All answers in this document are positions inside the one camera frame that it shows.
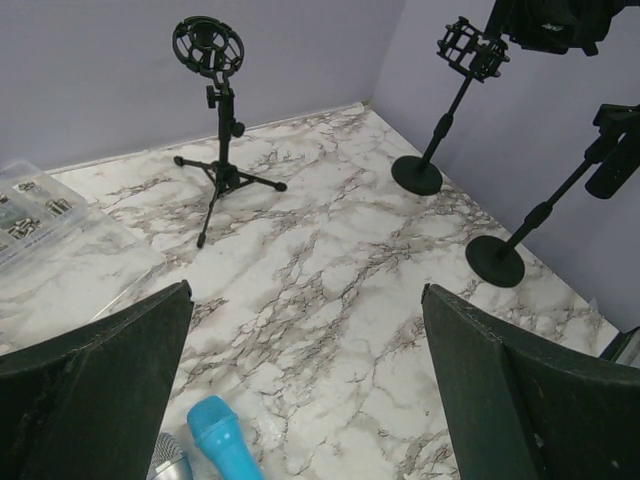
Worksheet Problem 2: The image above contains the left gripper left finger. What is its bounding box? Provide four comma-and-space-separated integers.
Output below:
1, 281, 194, 479

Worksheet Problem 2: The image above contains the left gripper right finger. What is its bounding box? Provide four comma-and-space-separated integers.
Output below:
421, 284, 639, 479

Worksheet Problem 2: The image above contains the silver microphone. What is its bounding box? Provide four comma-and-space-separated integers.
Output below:
146, 432, 193, 480

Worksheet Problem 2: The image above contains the blue microphone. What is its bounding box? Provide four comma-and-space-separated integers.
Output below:
187, 395, 265, 480

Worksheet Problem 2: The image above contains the black tripod microphone stand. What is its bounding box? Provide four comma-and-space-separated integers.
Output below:
172, 16, 287, 249

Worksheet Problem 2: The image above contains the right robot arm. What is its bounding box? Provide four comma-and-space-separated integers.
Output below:
484, 0, 639, 56

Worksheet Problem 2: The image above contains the round base clip stand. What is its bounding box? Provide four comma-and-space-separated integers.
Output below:
465, 104, 639, 288

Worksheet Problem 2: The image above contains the black mesh-head microphone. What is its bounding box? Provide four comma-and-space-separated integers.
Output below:
585, 133, 639, 200

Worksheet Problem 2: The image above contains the clear plastic screw box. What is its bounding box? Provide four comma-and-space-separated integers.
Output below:
1, 160, 89, 267

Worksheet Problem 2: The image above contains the round base shock-mount stand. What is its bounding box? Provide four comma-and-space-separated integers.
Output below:
391, 16, 510, 196

